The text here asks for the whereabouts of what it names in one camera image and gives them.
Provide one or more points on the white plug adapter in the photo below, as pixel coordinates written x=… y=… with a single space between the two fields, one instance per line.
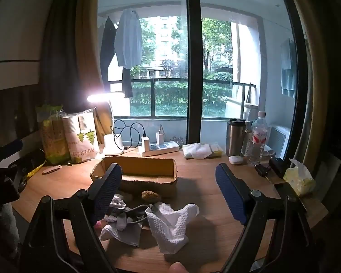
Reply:
x=160 y=137

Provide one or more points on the steel tumbler black lid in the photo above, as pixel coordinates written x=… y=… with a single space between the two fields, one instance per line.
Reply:
x=235 y=139

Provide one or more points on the white earbuds case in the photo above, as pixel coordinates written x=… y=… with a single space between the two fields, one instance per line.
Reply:
x=235 y=159

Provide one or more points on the white mesh holder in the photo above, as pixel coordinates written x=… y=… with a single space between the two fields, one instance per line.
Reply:
x=247 y=145

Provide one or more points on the light blue hanging shirt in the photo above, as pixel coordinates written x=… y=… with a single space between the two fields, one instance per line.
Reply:
x=128 y=39

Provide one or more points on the black window frame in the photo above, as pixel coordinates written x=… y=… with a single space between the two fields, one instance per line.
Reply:
x=191 y=62

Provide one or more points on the dark curtain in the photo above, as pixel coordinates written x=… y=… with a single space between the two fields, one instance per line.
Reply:
x=56 y=62

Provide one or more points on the black box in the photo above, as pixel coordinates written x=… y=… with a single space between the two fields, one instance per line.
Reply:
x=278 y=166

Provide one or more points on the white pocket knife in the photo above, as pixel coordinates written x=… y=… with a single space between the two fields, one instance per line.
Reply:
x=52 y=169

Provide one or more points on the black hanging trousers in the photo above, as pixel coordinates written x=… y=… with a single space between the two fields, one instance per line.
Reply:
x=127 y=82

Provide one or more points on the small white waffle cloth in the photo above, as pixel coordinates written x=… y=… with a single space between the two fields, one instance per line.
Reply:
x=116 y=235

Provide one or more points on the person's right hand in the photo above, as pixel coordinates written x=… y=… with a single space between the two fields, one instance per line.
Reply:
x=177 y=268

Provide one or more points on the yellow tissue pack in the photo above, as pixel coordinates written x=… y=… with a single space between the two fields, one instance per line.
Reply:
x=299 y=179

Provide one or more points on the grey dotted sock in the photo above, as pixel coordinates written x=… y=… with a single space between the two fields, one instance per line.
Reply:
x=122 y=223

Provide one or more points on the black balcony railing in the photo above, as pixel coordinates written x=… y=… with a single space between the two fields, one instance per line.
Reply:
x=170 y=81

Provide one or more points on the clear water bottle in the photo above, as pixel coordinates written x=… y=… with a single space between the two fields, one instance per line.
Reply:
x=258 y=139

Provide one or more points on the yellow green snack bag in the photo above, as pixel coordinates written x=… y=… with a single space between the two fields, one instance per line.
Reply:
x=52 y=136

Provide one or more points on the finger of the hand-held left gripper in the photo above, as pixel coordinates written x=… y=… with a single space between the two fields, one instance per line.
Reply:
x=11 y=147

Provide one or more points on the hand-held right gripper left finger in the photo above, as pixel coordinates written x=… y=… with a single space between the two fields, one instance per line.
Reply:
x=109 y=193

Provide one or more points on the brown plush pad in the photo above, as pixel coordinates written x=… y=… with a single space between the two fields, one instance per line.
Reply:
x=150 y=195

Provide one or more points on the large white waffle cloth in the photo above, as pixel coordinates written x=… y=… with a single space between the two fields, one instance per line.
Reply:
x=170 y=227

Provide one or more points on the person's left forearm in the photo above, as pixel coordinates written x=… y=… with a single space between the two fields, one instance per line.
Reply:
x=5 y=227

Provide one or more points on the pink packet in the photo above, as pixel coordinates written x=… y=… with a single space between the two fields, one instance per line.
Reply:
x=98 y=224

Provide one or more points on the tan curtain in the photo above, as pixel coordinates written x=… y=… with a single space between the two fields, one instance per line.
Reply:
x=86 y=62
x=318 y=76

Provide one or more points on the white power strip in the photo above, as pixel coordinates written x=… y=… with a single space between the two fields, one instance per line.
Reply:
x=159 y=148

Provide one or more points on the white air conditioner unit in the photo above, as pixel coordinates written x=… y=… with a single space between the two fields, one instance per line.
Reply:
x=278 y=140

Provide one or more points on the blue hanging towel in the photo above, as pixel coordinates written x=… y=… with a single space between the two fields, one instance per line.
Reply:
x=288 y=71

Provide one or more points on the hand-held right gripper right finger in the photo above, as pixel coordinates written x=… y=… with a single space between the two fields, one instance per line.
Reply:
x=230 y=196

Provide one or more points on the white paper cup pack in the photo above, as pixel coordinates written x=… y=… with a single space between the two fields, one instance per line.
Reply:
x=79 y=136

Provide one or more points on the white desk lamp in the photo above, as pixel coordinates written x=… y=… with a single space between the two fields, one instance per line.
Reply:
x=113 y=145

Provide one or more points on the white tissue packet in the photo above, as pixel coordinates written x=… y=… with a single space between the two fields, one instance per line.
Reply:
x=201 y=150

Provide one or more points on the dark hanging jacket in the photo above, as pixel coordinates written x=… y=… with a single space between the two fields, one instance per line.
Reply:
x=108 y=48

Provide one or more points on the cardboard box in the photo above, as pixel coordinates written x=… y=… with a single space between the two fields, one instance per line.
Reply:
x=147 y=166

